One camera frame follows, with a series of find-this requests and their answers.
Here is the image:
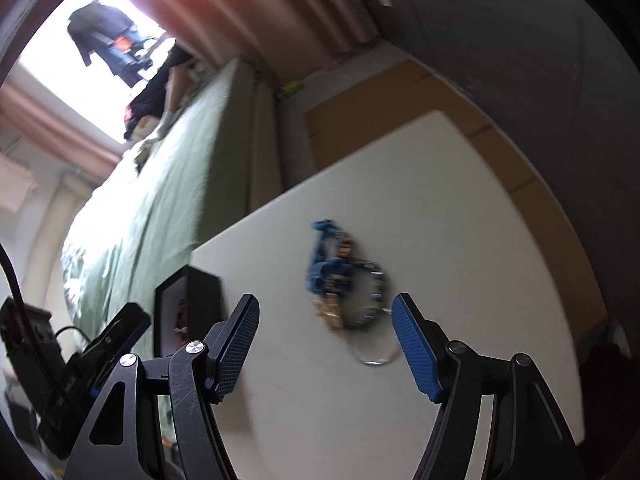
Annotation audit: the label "pink curtain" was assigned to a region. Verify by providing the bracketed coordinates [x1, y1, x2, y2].
[130, 0, 378, 84]
[1, 82, 122, 181]

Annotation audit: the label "pink curtain left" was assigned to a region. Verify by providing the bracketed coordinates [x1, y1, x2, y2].
[1, 82, 122, 181]

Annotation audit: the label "brown cardboard floor mat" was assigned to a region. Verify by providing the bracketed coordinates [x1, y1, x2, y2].
[304, 60, 608, 341]

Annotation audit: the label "dark bead bracelet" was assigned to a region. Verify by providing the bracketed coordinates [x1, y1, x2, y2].
[328, 236, 392, 331]

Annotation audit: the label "hanging dark clothes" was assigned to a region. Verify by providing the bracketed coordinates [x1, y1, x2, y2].
[67, 1, 153, 88]

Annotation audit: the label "silver bangle ring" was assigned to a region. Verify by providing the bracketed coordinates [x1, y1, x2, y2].
[349, 309, 402, 366]

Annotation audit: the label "pink curtain right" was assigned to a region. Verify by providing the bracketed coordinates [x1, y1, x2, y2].
[130, 0, 378, 84]

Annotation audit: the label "green toy on floor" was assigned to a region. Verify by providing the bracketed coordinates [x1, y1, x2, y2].
[279, 80, 305, 99]

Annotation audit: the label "black cable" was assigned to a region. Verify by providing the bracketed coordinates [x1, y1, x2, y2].
[0, 242, 91, 351]

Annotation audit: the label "black jewelry box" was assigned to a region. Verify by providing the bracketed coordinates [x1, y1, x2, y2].
[153, 266, 224, 358]

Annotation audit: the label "beige towel on air conditioner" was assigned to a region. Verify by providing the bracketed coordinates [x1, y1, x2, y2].
[0, 154, 37, 214]

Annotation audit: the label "bed with green blanket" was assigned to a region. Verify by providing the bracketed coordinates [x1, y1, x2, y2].
[61, 58, 283, 337]

